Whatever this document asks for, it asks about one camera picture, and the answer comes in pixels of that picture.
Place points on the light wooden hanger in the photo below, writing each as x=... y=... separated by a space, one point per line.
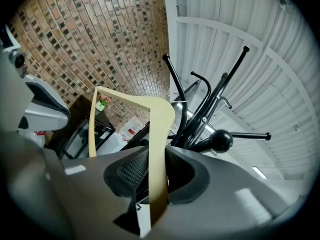
x=157 y=134

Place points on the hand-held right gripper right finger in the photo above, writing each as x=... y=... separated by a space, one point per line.
x=225 y=196

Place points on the black glass cabinet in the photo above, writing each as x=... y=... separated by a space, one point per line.
x=80 y=109

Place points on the white water dispenser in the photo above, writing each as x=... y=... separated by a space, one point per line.
x=115 y=141

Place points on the black metal coat rack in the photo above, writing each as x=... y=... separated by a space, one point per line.
x=221 y=140

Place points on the long ceiling light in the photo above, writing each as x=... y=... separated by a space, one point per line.
x=258 y=172

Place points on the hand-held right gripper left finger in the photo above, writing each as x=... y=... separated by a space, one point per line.
x=87 y=196

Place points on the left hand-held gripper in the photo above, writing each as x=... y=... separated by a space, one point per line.
x=17 y=60

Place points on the clear water jug red label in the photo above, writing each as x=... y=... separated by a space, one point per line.
x=131 y=130

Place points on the potted flowers in white pot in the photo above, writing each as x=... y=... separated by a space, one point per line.
x=101 y=106

